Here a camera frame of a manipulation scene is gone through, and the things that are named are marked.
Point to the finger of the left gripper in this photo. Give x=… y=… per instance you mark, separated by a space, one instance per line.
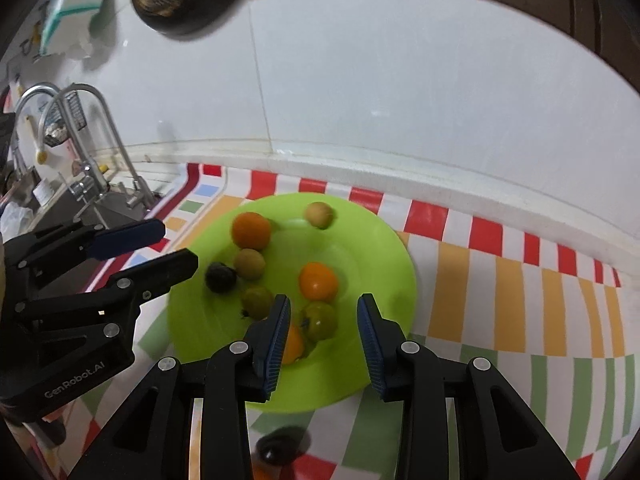
x=37 y=258
x=149 y=280

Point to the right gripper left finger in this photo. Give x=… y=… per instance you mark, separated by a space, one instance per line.
x=149 y=435

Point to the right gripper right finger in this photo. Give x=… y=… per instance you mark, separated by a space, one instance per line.
x=499 y=436

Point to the dark plum front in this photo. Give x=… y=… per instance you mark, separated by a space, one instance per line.
x=220 y=278

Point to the dark plum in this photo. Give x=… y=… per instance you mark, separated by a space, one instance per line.
x=283 y=446
x=220 y=278

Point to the green tomato front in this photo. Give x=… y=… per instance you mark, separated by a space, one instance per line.
x=256 y=302

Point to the green tomato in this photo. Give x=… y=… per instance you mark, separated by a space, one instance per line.
x=256 y=302
x=319 y=321

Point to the large orange back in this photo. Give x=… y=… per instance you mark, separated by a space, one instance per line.
x=251 y=230

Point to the large orange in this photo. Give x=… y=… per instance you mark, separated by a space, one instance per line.
x=251 y=230
x=318 y=282

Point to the tan longan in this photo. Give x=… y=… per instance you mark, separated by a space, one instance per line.
x=320 y=215
x=249 y=264

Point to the clear plastic bag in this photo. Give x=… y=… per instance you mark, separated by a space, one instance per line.
x=15 y=221

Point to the stainless steel sink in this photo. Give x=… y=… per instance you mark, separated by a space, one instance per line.
x=111 y=211

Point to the small chrome faucet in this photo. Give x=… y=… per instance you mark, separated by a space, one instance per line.
x=106 y=147

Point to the large chrome faucet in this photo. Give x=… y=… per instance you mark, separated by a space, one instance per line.
x=70 y=159

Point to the green plate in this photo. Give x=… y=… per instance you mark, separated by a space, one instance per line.
x=367 y=256

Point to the teal tissue box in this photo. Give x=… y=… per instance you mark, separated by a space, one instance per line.
x=66 y=29

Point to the black wire basket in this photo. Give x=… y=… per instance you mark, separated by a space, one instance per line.
x=56 y=131

